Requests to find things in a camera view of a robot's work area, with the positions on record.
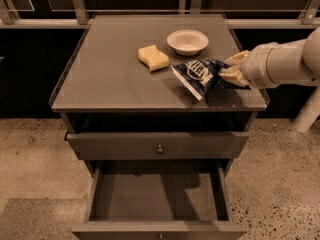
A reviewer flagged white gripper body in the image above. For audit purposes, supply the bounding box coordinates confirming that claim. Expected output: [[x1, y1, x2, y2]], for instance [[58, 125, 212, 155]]
[[241, 42, 278, 89]]

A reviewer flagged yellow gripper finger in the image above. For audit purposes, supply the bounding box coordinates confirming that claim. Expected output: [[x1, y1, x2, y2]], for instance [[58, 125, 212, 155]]
[[224, 50, 249, 66], [218, 66, 248, 87]]

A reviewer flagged blue chip bag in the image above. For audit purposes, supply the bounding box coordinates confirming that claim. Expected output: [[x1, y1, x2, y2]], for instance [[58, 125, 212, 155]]
[[171, 58, 244, 100]]

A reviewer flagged round metal drawer knob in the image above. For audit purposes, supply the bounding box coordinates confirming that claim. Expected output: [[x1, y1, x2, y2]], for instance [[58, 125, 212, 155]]
[[156, 145, 164, 154]]

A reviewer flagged grey drawer cabinet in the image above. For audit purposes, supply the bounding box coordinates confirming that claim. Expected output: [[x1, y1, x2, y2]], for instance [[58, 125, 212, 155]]
[[48, 13, 270, 240]]

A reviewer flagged grey top drawer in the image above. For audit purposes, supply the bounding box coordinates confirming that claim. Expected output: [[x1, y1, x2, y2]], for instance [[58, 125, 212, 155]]
[[66, 132, 249, 160]]

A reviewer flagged grey open middle drawer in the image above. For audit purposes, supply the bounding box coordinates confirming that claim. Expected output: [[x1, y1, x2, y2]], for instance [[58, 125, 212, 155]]
[[72, 160, 246, 240]]

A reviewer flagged white bowl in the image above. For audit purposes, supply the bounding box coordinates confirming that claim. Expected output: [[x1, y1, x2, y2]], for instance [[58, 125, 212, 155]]
[[167, 30, 209, 56]]

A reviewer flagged white pipe leg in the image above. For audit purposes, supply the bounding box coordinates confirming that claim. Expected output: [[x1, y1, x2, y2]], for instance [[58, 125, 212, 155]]
[[293, 87, 320, 133]]

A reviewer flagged yellow sponge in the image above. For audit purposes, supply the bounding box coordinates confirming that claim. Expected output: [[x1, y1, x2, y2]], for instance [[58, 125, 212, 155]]
[[138, 45, 169, 71]]

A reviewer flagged metal railing frame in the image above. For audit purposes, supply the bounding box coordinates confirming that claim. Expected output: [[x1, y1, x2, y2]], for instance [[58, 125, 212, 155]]
[[0, 0, 320, 29]]

